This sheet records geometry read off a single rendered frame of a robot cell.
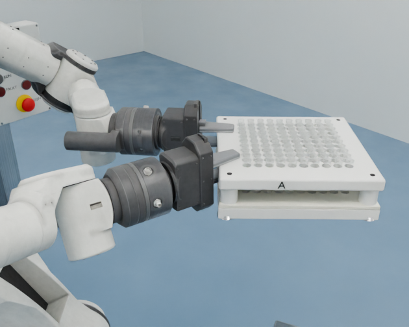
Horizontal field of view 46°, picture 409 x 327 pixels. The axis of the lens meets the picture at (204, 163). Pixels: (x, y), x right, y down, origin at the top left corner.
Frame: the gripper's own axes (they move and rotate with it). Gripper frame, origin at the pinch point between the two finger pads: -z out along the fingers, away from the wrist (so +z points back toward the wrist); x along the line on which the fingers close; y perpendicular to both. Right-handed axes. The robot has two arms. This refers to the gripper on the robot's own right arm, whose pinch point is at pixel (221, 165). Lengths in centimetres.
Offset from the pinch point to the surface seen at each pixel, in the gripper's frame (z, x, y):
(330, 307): -81, 108, -43
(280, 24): -223, 46, -253
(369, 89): -236, 79, -165
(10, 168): 21, 33, -87
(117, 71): -134, 105, -397
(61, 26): -96, 63, -440
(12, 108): 17, 12, -82
